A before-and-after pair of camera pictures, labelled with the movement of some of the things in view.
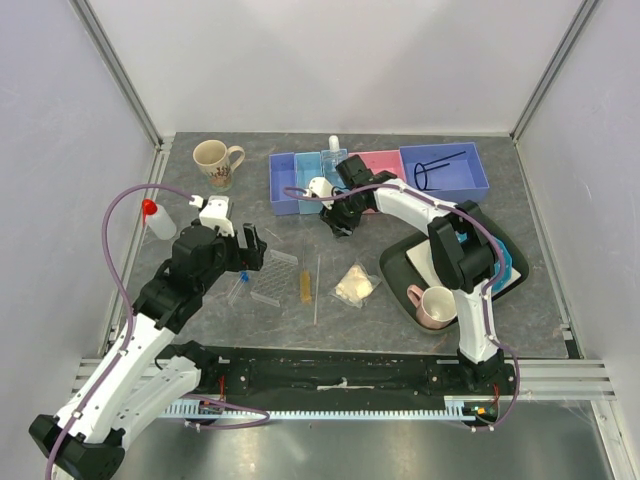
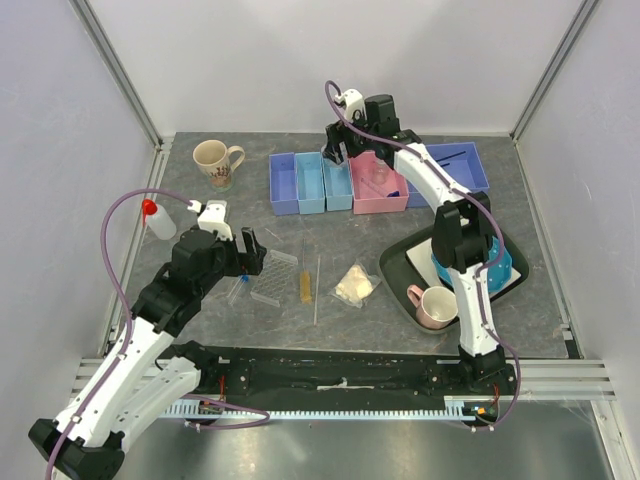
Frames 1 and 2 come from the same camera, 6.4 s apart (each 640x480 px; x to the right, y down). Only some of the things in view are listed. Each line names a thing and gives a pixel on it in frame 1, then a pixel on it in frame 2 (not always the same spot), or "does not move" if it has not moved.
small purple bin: (281, 176) does not move
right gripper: (340, 225) to (336, 134)
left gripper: (250, 258) does not move
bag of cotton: (355, 286) does not move
